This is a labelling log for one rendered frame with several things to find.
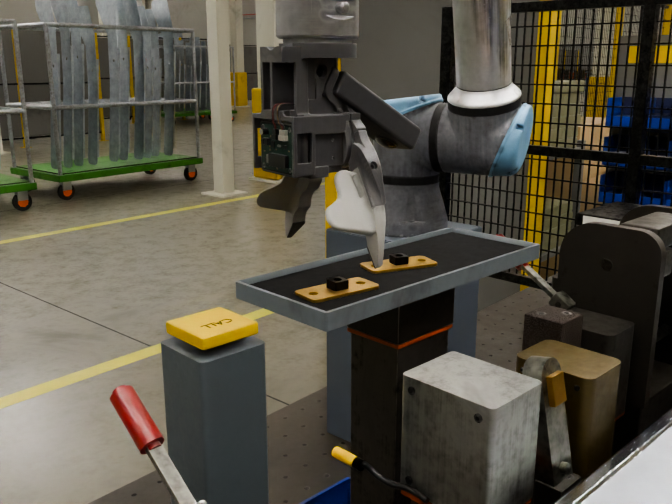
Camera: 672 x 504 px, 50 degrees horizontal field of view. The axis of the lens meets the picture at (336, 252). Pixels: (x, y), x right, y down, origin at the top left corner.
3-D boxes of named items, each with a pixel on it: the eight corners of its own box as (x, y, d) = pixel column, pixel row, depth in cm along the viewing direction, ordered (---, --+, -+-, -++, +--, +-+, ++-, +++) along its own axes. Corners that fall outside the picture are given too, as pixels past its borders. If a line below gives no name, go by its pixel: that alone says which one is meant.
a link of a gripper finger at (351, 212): (336, 277, 63) (300, 184, 65) (387, 266, 67) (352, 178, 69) (353, 263, 61) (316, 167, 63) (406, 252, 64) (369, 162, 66)
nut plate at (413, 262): (373, 274, 79) (373, 263, 79) (358, 265, 82) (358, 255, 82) (439, 265, 82) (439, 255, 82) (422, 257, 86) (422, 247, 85)
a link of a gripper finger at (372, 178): (352, 222, 67) (320, 141, 69) (367, 220, 68) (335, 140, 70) (379, 199, 63) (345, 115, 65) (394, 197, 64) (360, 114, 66)
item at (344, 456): (423, 509, 65) (423, 497, 65) (330, 458, 73) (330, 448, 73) (431, 504, 66) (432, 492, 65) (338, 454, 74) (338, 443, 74)
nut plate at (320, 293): (314, 303, 69) (314, 291, 69) (292, 293, 72) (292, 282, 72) (381, 287, 74) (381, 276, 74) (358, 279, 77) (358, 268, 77)
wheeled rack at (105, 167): (61, 202, 738) (43, 21, 693) (12, 192, 799) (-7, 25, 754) (203, 180, 881) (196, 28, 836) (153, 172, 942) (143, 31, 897)
